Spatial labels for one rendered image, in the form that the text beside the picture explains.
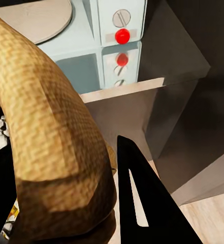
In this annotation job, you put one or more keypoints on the microwave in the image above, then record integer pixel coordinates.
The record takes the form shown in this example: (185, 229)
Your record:
(66, 26)

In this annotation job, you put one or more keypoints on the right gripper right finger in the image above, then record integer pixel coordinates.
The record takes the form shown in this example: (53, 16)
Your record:
(167, 224)

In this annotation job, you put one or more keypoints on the popcorn bag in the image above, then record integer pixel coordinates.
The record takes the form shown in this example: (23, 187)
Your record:
(63, 167)

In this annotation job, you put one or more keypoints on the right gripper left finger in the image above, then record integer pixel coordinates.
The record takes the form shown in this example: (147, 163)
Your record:
(8, 194)

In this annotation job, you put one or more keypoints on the fridge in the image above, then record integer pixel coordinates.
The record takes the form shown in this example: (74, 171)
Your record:
(191, 164)

